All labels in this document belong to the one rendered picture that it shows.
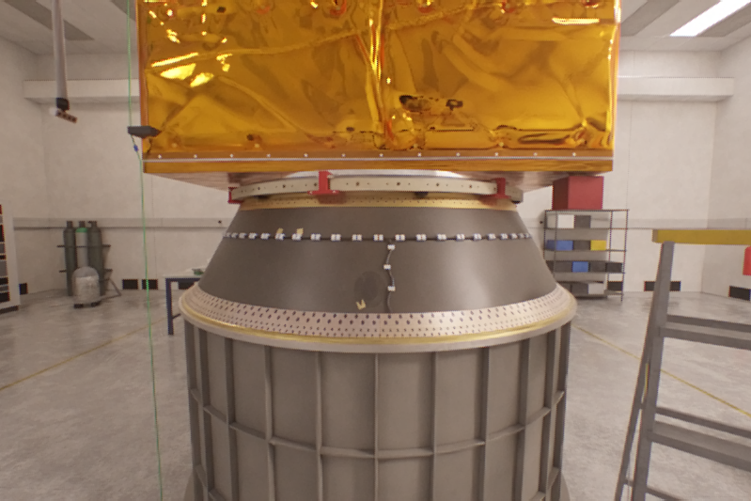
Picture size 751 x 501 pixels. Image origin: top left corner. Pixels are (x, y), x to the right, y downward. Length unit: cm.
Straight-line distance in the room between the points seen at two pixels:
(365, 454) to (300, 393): 29
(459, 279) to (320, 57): 100
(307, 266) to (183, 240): 695
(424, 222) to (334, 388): 68
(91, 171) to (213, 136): 796
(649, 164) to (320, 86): 822
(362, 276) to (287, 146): 63
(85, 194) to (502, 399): 912
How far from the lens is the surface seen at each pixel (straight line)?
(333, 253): 114
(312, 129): 131
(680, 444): 135
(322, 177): 122
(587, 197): 156
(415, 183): 121
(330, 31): 146
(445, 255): 117
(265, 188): 141
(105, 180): 912
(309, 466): 131
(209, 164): 149
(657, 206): 908
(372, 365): 107
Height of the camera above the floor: 153
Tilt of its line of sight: 4 degrees down
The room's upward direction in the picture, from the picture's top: straight up
